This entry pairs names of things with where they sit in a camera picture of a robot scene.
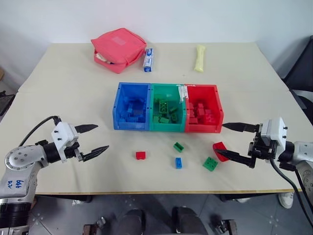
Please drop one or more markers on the large red toy brick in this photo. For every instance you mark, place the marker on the large red toy brick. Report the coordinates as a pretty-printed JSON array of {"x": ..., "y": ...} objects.
[{"x": 220, "y": 147}]

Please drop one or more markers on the black equipment case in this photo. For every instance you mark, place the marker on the black equipment case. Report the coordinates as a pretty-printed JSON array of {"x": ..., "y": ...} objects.
[{"x": 6, "y": 101}]

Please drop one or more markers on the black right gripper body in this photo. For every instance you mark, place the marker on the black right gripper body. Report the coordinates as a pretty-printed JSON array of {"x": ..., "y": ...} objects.
[{"x": 262, "y": 150}]

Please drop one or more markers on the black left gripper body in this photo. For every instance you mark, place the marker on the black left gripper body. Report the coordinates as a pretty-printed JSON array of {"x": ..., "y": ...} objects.
[{"x": 72, "y": 153}]

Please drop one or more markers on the square green toy brick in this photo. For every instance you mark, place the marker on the square green toy brick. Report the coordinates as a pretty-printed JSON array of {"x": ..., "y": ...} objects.
[{"x": 210, "y": 164}]

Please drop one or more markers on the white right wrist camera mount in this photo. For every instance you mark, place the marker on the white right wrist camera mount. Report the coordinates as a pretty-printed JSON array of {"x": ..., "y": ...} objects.
[{"x": 275, "y": 131}]

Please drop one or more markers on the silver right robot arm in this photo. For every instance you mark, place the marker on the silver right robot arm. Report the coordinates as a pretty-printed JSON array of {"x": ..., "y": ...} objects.
[{"x": 302, "y": 149}]

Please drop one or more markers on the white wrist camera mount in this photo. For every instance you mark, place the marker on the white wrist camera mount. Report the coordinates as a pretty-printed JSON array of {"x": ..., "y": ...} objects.
[
  {"x": 275, "y": 131},
  {"x": 64, "y": 133}
]

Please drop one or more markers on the caster wheel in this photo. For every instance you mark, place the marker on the caster wheel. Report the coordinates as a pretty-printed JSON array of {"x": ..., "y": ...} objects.
[
  {"x": 223, "y": 226},
  {"x": 95, "y": 226}
]

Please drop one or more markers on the small green toy brick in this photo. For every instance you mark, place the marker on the small green toy brick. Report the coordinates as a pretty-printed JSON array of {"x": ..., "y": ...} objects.
[{"x": 178, "y": 147}]

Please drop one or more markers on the white tape strip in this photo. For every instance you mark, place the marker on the white tape strip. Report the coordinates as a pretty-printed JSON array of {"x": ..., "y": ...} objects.
[{"x": 182, "y": 94}]

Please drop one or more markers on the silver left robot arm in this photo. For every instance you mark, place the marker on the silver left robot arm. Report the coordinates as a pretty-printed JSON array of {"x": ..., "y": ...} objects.
[{"x": 20, "y": 159}]

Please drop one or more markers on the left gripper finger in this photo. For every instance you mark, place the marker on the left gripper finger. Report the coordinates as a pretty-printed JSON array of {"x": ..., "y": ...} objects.
[
  {"x": 86, "y": 127},
  {"x": 95, "y": 151}
]

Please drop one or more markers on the dark rounded shape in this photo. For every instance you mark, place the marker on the dark rounded shape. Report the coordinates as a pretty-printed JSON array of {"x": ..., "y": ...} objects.
[{"x": 132, "y": 221}]

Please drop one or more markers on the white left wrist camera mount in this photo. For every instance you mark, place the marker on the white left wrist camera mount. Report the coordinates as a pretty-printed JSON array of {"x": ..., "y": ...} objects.
[{"x": 64, "y": 133}]

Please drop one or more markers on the blue plastic bin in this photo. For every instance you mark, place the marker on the blue plastic bin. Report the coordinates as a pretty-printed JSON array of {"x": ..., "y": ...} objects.
[{"x": 133, "y": 89}]

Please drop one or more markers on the black table frame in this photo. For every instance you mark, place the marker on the black table frame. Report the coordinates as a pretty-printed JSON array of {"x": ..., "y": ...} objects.
[{"x": 63, "y": 197}]

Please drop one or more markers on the green plastic bin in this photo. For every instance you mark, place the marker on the green plastic bin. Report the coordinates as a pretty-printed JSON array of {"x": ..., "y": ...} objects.
[{"x": 165, "y": 90}]

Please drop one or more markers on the blue white toothpaste box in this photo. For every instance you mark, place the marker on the blue white toothpaste box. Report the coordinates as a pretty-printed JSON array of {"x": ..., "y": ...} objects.
[{"x": 148, "y": 60}]

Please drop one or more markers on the small blue toy brick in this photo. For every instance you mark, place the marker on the small blue toy brick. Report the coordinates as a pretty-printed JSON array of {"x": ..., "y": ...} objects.
[{"x": 178, "y": 163}]

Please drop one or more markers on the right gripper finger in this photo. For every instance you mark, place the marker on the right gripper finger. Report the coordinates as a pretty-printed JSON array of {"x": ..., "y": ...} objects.
[
  {"x": 240, "y": 126},
  {"x": 238, "y": 157}
]

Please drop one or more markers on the pink fabric pouch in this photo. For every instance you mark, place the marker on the pink fabric pouch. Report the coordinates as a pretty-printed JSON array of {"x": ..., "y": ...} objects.
[{"x": 117, "y": 46}]

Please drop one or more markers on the pale yellow soft tube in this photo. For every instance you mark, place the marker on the pale yellow soft tube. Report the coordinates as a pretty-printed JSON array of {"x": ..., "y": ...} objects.
[{"x": 200, "y": 58}]

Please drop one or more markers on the large green toy brick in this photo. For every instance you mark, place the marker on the large green toy brick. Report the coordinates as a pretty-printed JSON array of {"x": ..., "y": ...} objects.
[{"x": 163, "y": 107}]

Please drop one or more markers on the red plastic bin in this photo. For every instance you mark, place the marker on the red plastic bin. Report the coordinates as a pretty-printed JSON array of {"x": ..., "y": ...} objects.
[{"x": 201, "y": 91}]

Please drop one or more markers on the black office chair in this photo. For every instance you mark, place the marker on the black office chair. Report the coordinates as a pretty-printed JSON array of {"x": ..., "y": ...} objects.
[{"x": 302, "y": 73}]

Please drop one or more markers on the white shoe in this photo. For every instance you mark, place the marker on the white shoe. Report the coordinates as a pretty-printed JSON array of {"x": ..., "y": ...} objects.
[{"x": 286, "y": 200}]

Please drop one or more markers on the small red toy brick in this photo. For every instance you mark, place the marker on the small red toy brick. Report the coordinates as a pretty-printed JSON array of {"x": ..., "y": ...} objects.
[{"x": 140, "y": 155}]

